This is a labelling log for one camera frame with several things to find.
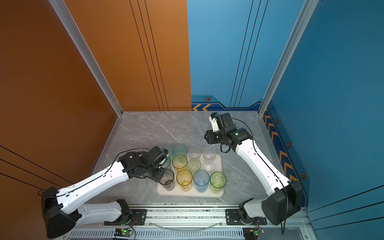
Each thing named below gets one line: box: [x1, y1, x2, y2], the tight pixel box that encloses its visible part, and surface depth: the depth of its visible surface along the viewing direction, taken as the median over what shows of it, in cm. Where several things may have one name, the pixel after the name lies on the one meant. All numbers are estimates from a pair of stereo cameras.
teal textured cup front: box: [173, 145, 188, 157], surface depth 88 cm
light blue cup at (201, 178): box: [193, 169, 210, 193], surface depth 76 cm
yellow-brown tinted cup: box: [176, 169, 193, 192], surface depth 76 cm
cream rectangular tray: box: [156, 153, 225, 198], surface depth 82 cm
